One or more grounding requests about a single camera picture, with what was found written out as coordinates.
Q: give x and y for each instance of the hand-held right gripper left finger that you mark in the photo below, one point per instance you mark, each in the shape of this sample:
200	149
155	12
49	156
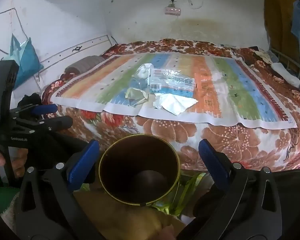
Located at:
83	162

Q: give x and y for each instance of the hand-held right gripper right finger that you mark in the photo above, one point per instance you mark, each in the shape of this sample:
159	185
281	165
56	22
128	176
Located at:
213	162

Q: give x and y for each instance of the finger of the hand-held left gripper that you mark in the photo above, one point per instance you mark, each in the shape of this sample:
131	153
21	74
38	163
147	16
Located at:
62	123
43	109

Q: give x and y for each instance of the brown metal bin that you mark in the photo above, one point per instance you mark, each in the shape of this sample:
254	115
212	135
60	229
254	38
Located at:
120	160

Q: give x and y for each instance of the white tissue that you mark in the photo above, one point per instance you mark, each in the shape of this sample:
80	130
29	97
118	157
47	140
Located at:
175	103

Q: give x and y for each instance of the yellowish clear plastic strip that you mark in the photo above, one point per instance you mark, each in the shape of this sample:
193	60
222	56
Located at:
135	96

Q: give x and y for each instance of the clear package with blue label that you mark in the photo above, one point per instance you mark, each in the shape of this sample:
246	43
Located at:
170	82

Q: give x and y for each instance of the clear plastic wrapper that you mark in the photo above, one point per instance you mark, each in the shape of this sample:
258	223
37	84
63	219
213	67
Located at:
141	76

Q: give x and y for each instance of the black cloth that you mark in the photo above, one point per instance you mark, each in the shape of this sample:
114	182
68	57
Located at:
31	99

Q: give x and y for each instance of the floral blanket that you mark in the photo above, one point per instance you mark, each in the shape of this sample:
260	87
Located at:
227	140

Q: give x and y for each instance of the teal bag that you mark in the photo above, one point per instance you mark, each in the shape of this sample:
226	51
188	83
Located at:
27	60

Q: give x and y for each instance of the green plastic bag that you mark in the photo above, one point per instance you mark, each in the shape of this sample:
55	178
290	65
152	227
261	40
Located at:
187	192

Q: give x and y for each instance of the white bed headboard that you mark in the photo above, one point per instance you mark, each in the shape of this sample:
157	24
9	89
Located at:
65	52

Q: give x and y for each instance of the grey striped pillow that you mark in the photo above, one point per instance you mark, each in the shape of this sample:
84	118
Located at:
85	63

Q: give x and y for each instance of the striped mat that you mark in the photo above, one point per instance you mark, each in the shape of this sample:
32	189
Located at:
215	92

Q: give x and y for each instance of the white cloth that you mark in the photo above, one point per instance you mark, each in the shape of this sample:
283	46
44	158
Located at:
287	73

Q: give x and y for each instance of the metal rack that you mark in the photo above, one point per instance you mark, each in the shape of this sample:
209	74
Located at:
290	58

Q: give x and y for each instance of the white power strip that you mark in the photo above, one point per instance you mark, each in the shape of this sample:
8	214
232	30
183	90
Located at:
173	10

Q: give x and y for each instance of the yellow hanging garment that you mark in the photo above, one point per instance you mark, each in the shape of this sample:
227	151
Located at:
280	17

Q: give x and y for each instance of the black wall plug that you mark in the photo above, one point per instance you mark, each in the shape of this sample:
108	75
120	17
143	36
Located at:
173	0

